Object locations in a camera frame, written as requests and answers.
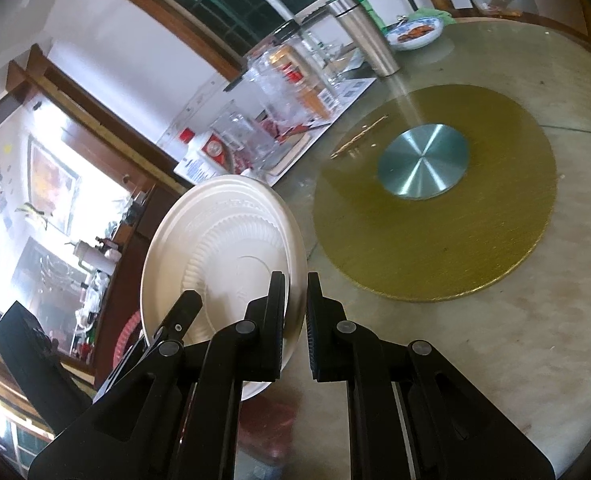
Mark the red wedding glass plate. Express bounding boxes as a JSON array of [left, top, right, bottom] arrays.
[[238, 394, 297, 465]]

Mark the large cream disposable plate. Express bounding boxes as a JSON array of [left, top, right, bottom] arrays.
[[139, 173, 309, 402]]

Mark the white tumbler with straw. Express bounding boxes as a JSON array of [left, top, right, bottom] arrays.
[[73, 240, 122, 276]]

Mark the gold turntable mat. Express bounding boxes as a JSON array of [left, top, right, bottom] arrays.
[[313, 84, 557, 302]]

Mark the white liquor bottle red cap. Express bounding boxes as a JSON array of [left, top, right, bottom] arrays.
[[174, 128, 234, 185]]

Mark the clear glass pitcher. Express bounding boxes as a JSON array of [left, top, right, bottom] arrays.
[[210, 106, 288, 170]]

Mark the old book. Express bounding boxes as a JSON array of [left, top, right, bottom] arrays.
[[266, 132, 312, 177]]

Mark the silver turntable hub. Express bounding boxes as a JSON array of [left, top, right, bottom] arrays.
[[377, 124, 470, 200]]

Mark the clear plastic water jug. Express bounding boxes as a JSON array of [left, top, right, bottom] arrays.
[[245, 44, 338, 128]]

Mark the steel thermos flask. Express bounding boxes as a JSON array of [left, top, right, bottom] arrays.
[[327, 0, 399, 77]]

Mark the blue white ceramic dish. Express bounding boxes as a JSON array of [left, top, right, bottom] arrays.
[[387, 16, 444, 51]]

